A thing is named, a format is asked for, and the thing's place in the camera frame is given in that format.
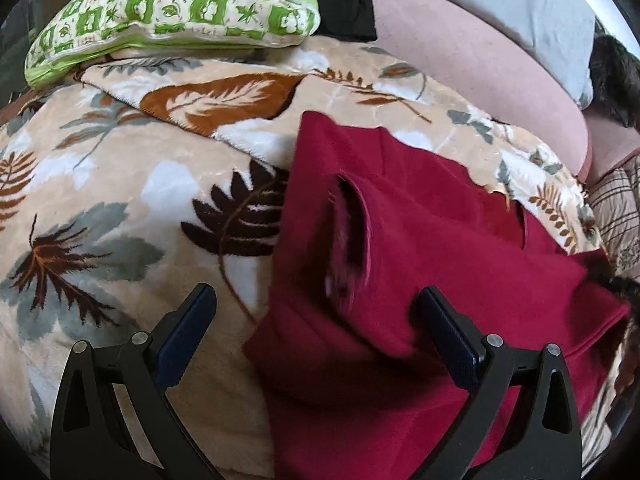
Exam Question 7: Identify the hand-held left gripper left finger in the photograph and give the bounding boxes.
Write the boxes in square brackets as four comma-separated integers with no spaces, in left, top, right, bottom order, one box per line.
[49,283,226,480]

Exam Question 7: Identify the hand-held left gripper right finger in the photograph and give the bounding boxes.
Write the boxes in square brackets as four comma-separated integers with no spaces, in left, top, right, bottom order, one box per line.
[417,286,583,480]

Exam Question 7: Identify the red fleece garment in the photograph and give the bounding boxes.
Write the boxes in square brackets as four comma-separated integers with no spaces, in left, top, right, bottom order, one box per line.
[243,110,632,468]

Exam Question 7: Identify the leaf print blanket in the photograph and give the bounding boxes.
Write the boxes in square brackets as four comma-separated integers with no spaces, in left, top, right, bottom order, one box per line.
[0,35,608,480]

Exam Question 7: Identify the striped beige cushion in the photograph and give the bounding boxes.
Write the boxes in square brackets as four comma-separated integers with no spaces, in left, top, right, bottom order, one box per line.
[585,155,640,281]

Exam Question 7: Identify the dark pink cushion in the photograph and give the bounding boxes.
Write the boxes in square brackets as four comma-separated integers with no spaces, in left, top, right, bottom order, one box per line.
[582,107,640,177]

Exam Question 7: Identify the pink bolster cushion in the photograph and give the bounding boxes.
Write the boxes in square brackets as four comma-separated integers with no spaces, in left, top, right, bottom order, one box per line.
[315,0,593,183]

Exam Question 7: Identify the dark furry cloth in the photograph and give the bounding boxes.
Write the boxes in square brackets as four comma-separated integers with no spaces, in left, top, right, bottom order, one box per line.
[589,34,640,128]

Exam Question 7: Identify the grey pillow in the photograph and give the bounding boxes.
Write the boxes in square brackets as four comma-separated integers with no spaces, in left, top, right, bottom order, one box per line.
[400,0,598,108]

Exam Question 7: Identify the green patterned pillow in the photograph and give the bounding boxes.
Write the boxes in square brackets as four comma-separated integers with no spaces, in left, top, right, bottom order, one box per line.
[24,0,322,88]

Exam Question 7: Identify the black cloth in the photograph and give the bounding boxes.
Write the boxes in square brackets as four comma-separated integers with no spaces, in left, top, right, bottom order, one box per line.
[305,0,378,42]

